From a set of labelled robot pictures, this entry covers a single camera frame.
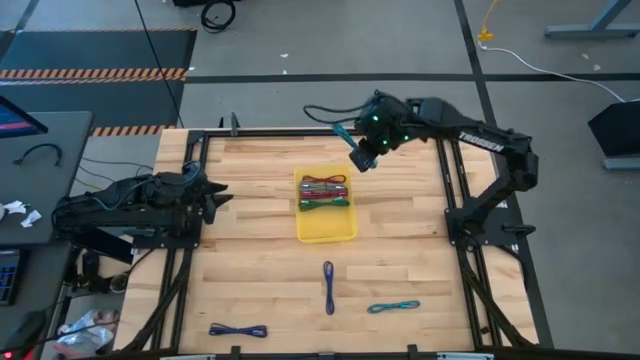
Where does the yellow plastic bin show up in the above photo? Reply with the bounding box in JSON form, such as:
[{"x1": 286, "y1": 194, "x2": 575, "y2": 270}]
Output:
[{"x1": 293, "y1": 163, "x2": 359, "y2": 245}]

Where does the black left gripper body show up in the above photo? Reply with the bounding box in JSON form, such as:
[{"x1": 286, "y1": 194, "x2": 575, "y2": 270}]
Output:
[{"x1": 187, "y1": 172, "x2": 216, "y2": 225}]

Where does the white floor cable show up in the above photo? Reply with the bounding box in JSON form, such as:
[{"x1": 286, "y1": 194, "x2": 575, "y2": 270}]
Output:
[{"x1": 478, "y1": 42, "x2": 626, "y2": 104}]

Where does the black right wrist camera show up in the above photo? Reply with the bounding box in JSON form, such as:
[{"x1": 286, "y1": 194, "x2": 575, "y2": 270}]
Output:
[{"x1": 348, "y1": 138, "x2": 380, "y2": 174}]

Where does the thin black hanging cable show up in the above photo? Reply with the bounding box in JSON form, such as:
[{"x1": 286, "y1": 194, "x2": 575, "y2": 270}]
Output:
[{"x1": 133, "y1": 0, "x2": 185, "y2": 130}]

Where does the green braided USB-C cable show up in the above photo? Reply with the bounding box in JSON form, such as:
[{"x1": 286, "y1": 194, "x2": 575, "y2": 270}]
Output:
[{"x1": 297, "y1": 197, "x2": 351, "y2": 213}]

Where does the grey side desk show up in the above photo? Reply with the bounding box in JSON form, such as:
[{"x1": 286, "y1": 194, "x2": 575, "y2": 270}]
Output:
[{"x1": 0, "y1": 110, "x2": 95, "y2": 246}]

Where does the blue-grey legged workbench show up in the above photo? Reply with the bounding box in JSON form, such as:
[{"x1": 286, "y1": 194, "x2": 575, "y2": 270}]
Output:
[{"x1": 544, "y1": 0, "x2": 640, "y2": 40}]

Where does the black aluminium table frame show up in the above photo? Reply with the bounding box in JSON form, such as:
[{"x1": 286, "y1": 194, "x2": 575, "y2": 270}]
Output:
[{"x1": 113, "y1": 127, "x2": 556, "y2": 360}]

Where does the yellow extension cord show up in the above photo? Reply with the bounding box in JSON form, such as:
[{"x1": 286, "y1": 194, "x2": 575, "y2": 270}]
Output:
[{"x1": 476, "y1": 0, "x2": 501, "y2": 43}]

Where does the purple braided USB-C cable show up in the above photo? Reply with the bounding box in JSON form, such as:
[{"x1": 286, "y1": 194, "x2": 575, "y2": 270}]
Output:
[
  {"x1": 208, "y1": 322, "x2": 269, "y2": 339},
  {"x1": 322, "y1": 259, "x2": 336, "y2": 317}
]

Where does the maroon braided USB-C cable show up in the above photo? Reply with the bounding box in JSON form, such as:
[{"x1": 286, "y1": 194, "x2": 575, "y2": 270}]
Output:
[{"x1": 298, "y1": 173, "x2": 350, "y2": 200}]

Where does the black keyboard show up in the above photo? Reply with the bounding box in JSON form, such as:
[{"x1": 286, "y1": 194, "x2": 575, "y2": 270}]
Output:
[{"x1": 0, "y1": 248, "x2": 24, "y2": 307}]

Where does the crumpled white paper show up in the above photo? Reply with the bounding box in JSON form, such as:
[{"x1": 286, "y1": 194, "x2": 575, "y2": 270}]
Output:
[
  {"x1": 2, "y1": 199, "x2": 30, "y2": 216},
  {"x1": 20, "y1": 209, "x2": 44, "y2": 229}
]

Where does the black table clamp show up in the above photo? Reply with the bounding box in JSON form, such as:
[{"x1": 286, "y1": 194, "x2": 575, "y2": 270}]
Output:
[{"x1": 218, "y1": 112, "x2": 242, "y2": 137}]

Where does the coiled black cable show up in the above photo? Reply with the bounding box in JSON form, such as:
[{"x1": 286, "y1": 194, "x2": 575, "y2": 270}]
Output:
[{"x1": 199, "y1": 0, "x2": 237, "y2": 35}]

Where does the teal braided USB-C cable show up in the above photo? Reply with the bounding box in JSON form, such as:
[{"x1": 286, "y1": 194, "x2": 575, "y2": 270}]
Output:
[
  {"x1": 332, "y1": 122, "x2": 379, "y2": 170},
  {"x1": 366, "y1": 299, "x2": 422, "y2": 316}
]

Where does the black floor box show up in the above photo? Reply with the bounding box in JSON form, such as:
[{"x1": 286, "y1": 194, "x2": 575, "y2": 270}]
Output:
[{"x1": 587, "y1": 99, "x2": 640, "y2": 171}]

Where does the computer monitor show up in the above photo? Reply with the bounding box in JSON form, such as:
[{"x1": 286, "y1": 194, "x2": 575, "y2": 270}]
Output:
[{"x1": 0, "y1": 94, "x2": 50, "y2": 140}]

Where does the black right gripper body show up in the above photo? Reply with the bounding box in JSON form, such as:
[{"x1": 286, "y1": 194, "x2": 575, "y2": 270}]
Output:
[{"x1": 355, "y1": 122, "x2": 404, "y2": 161}]

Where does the short black curved cable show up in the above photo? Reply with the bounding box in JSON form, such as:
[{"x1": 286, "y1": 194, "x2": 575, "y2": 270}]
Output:
[{"x1": 13, "y1": 142, "x2": 64, "y2": 168}]

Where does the clear plastic bag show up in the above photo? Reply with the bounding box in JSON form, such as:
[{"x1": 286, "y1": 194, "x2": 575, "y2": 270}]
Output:
[{"x1": 54, "y1": 308, "x2": 121, "y2": 359}]

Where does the black hazard-striped floor mat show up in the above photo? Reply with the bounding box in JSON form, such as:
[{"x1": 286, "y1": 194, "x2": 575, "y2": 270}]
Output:
[{"x1": 0, "y1": 28, "x2": 199, "y2": 139}]

